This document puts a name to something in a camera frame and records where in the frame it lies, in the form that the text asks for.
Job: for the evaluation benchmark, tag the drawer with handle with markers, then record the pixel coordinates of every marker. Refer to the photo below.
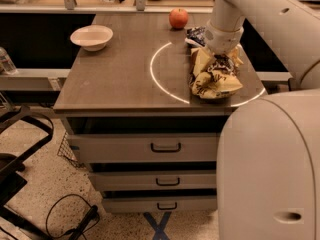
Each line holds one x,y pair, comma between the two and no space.
143,148
159,204
153,180

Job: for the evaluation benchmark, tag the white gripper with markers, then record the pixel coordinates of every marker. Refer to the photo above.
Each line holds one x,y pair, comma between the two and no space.
224,40

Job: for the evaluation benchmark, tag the wire mesh basket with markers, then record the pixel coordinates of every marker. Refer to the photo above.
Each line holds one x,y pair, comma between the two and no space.
65,152

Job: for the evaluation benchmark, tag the middle drawer with handle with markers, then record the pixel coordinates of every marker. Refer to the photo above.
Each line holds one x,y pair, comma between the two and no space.
153,180

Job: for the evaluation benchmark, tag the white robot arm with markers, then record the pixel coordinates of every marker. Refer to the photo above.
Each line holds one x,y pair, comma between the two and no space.
268,164

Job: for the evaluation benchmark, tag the white paper bowl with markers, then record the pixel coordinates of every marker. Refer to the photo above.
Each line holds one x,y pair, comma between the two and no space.
92,38

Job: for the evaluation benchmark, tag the black chair left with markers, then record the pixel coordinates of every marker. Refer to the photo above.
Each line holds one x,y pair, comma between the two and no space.
10,181

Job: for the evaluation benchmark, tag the grey drawer cabinet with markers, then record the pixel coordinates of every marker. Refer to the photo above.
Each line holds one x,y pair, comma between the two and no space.
139,84

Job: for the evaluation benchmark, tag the bottom drawer with handle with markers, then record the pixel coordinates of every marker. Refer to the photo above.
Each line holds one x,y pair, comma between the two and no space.
159,204

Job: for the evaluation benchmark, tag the grey metal rail shelf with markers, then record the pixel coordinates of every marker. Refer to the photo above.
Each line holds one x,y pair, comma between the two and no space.
34,80

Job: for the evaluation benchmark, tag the clear plastic water bottle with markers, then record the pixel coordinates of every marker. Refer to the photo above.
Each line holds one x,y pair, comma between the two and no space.
7,65

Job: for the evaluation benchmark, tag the top drawer with handle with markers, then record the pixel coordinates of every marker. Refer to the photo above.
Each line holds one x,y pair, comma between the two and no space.
143,148

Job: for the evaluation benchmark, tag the blue chip bag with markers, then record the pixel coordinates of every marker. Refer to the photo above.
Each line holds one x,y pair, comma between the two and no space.
195,36

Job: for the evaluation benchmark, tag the red apple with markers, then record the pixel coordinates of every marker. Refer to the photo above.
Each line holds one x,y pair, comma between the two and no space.
178,18

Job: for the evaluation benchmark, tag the brown chip bag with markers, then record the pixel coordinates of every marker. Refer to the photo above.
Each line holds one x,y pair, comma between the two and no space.
214,76

